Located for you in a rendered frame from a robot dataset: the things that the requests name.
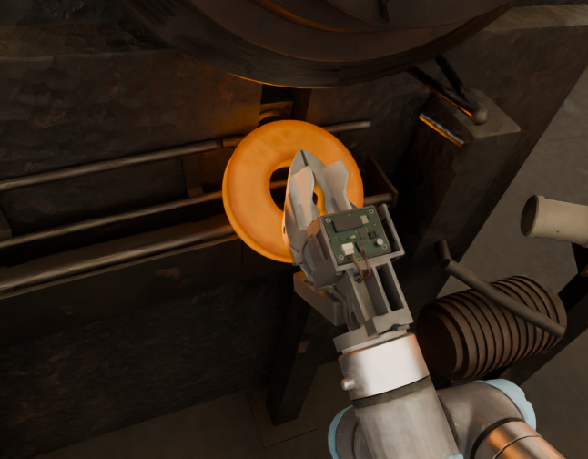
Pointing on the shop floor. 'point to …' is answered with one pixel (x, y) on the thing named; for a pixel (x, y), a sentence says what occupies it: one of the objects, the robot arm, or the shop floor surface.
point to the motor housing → (484, 331)
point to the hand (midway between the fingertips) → (302, 165)
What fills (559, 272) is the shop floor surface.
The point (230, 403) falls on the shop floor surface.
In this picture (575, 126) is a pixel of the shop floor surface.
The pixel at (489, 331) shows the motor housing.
